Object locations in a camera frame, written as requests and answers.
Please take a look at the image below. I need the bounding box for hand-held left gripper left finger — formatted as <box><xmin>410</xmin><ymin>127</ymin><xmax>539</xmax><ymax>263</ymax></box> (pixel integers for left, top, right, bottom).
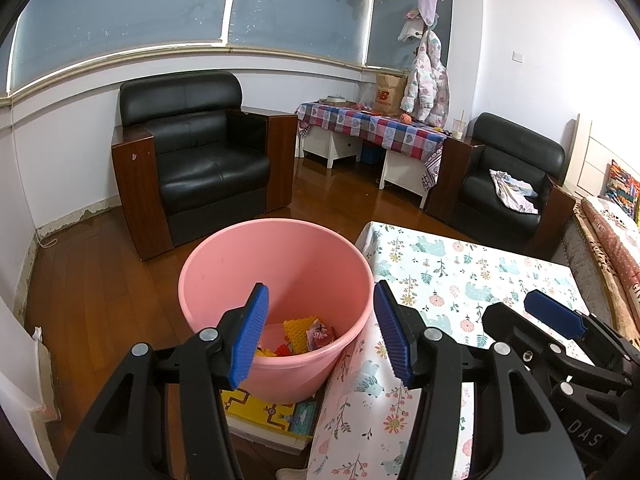
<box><xmin>56</xmin><ymin>281</ymin><xmax>271</xmax><ymax>480</ymax></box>

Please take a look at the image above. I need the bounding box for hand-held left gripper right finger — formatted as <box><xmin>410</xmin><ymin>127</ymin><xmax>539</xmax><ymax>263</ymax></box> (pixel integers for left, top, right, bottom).
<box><xmin>372</xmin><ymin>279</ymin><xmax>586</xmax><ymax>480</ymax></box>

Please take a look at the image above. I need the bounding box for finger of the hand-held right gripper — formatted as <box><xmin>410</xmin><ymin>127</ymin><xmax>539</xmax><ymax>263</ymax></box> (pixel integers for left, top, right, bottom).
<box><xmin>523</xmin><ymin>289</ymin><xmax>633</xmax><ymax>366</ymax></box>
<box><xmin>482</xmin><ymin>301</ymin><xmax>621</xmax><ymax>391</ymax></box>

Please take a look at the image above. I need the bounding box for yellow foam net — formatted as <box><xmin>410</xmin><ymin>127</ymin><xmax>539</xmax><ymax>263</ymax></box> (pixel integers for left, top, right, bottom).
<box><xmin>282</xmin><ymin>316</ymin><xmax>321</xmax><ymax>356</ymax></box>

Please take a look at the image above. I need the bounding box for pink paper wrapper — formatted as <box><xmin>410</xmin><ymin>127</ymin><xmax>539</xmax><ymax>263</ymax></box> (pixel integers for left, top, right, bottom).
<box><xmin>305</xmin><ymin>321</ymin><xmax>336</xmax><ymax>348</ymax></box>

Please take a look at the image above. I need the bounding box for pink plastic bucket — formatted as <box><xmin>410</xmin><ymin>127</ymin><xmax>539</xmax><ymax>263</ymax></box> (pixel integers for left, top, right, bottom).
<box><xmin>178</xmin><ymin>218</ymin><xmax>375</xmax><ymax>403</ymax></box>

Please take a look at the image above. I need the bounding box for bed mattress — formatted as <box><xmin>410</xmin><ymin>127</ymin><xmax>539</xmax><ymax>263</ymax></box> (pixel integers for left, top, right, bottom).
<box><xmin>550</xmin><ymin>220</ymin><xmax>616</xmax><ymax>311</ymax></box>

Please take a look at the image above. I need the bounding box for colourful cardboard box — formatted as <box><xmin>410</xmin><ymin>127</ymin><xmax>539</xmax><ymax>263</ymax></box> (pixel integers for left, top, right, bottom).
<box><xmin>220</xmin><ymin>387</ymin><xmax>326</xmax><ymax>456</ymax></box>

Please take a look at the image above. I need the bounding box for brown polka dot quilt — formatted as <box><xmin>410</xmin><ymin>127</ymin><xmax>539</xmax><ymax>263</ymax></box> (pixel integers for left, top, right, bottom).
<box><xmin>580</xmin><ymin>195</ymin><xmax>640</xmax><ymax>321</ymax></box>

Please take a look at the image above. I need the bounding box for floral bear print tablecloth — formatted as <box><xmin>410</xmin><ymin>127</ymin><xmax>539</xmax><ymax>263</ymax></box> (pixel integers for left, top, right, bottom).
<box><xmin>305</xmin><ymin>221</ymin><xmax>593</xmax><ymax>480</ymax></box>

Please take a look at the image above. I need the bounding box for white patterned cloth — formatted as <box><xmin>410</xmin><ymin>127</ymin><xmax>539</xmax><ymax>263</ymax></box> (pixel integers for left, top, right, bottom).
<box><xmin>489</xmin><ymin>169</ymin><xmax>540</xmax><ymax>215</ymax></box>

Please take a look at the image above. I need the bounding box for colourful patterned pillow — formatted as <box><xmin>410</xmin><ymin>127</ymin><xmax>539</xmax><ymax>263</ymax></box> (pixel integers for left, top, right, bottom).
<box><xmin>605</xmin><ymin>159</ymin><xmax>640</xmax><ymax>221</ymax></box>

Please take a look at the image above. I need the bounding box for white bed headboard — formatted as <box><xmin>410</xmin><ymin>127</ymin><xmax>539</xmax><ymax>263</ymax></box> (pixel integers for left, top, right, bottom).
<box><xmin>562</xmin><ymin>114</ymin><xmax>640</xmax><ymax>201</ymax></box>

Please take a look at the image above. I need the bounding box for black leather armchair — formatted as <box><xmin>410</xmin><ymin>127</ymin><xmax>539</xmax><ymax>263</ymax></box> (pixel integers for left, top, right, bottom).
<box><xmin>424</xmin><ymin>112</ymin><xmax>576</xmax><ymax>256</ymax></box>
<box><xmin>111</xmin><ymin>71</ymin><xmax>299</xmax><ymax>261</ymax></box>

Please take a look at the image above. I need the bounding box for white desk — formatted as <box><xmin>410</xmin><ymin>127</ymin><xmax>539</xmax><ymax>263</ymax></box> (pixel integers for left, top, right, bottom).
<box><xmin>300</xmin><ymin>127</ymin><xmax>436</xmax><ymax>208</ymax></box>

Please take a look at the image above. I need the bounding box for checkered tablecloth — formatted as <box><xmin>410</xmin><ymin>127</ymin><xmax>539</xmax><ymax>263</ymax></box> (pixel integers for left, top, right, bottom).
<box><xmin>295</xmin><ymin>100</ymin><xmax>446</xmax><ymax>191</ymax></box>

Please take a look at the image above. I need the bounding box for white board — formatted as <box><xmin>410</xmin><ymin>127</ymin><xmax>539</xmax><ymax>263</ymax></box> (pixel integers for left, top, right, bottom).
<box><xmin>0</xmin><ymin>290</ymin><xmax>61</xmax><ymax>421</ymax></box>

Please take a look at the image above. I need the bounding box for brown paper bag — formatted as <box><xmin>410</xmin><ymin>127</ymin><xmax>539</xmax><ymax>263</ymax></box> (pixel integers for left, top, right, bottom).
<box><xmin>374</xmin><ymin>71</ymin><xmax>408</xmax><ymax>117</ymax></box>

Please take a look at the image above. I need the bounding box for pale patterned puffer jacket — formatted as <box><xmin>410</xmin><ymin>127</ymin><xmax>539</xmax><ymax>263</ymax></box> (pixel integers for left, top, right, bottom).
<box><xmin>400</xmin><ymin>30</ymin><xmax>451</xmax><ymax>126</ymax></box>

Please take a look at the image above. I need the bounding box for white hat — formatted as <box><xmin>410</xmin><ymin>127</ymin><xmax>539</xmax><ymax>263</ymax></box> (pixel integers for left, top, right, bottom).
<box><xmin>397</xmin><ymin>9</ymin><xmax>426</xmax><ymax>42</ymax></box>

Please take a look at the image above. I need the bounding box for purple hat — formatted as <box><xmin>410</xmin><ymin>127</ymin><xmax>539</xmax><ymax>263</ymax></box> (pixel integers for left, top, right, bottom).
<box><xmin>417</xmin><ymin>0</ymin><xmax>446</xmax><ymax>27</ymax></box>

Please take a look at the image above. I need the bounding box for window with grey blinds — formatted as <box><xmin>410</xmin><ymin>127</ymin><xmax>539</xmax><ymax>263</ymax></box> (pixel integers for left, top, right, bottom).
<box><xmin>7</xmin><ymin>0</ymin><xmax>456</xmax><ymax>98</ymax></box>

